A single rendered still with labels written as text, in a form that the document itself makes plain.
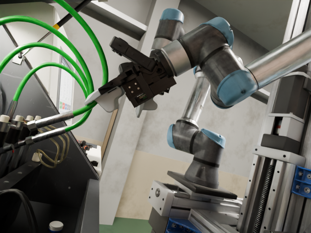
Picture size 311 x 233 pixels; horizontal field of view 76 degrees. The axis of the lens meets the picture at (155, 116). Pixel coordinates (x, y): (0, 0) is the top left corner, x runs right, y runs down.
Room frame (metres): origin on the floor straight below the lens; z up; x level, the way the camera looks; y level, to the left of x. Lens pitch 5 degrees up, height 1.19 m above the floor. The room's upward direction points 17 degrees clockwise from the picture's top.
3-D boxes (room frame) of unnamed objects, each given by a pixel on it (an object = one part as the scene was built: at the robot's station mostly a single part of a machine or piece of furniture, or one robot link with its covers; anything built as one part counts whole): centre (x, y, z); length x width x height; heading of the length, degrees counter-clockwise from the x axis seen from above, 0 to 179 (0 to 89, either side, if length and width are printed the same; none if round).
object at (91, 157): (1.15, 0.35, 0.96); 0.70 x 0.22 x 0.03; 15
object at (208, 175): (0.89, -0.27, 1.09); 0.15 x 0.15 x 0.10
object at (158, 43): (0.63, 0.04, 1.45); 0.08 x 0.08 x 0.05
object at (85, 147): (1.18, 0.36, 1.01); 0.23 x 0.11 x 0.06; 15
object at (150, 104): (0.61, 0.03, 1.27); 0.06 x 0.03 x 0.09; 105
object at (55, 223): (0.62, 0.19, 0.84); 0.04 x 0.04 x 0.01
